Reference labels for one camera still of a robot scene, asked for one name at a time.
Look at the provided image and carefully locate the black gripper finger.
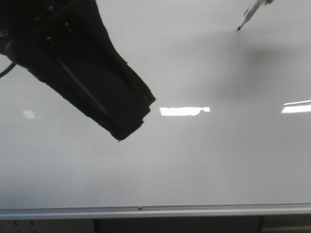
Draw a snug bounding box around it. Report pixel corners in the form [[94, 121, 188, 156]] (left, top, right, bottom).
[[36, 0, 156, 115], [0, 14, 151, 141]]

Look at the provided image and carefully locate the white whiteboard with aluminium frame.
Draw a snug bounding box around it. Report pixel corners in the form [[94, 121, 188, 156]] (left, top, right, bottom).
[[0, 0, 311, 220]]

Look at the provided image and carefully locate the black white whiteboard marker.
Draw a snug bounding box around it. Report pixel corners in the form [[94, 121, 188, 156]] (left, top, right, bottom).
[[237, 0, 274, 31]]

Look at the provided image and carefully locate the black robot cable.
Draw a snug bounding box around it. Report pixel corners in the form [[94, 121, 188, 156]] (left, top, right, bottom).
[[0, 62, 17, 79]]

